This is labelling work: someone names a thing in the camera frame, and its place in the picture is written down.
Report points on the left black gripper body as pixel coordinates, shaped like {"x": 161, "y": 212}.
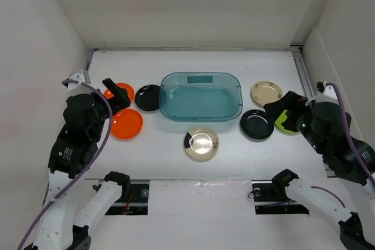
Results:
{"x": 101, "y": 123}

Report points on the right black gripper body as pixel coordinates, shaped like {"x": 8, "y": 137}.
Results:
{"x": 313, "y": 137}

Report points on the orange plate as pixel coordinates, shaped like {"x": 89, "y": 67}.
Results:
{"x": 126, "y": 124}
{"x": 130, "y": 91}

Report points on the cream plate with flowers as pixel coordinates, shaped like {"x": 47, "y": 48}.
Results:
{"x": 265, "y": 92}

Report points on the cream plate with black patch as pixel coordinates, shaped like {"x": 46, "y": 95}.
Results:
{"x": 201, "y": 144}

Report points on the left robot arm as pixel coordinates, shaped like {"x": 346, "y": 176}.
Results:
{"x": 78, "y": 145}

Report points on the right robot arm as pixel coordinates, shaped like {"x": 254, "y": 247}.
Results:
{"x": 353, "y": 164}

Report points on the teal transparent plastic bin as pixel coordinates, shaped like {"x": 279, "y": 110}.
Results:
{"x": 200, "y": 97}

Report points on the lime green plate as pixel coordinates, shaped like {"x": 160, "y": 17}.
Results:
{"x": 279, "y": 123}

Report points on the aluminium rail right side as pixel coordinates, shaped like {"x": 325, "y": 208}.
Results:
{"x": 302, "y": 71}

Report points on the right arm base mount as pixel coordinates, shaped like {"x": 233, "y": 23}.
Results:
{"x": 268, "y": 201}

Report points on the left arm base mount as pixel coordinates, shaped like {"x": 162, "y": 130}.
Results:
{"x": 135, "y": 204}

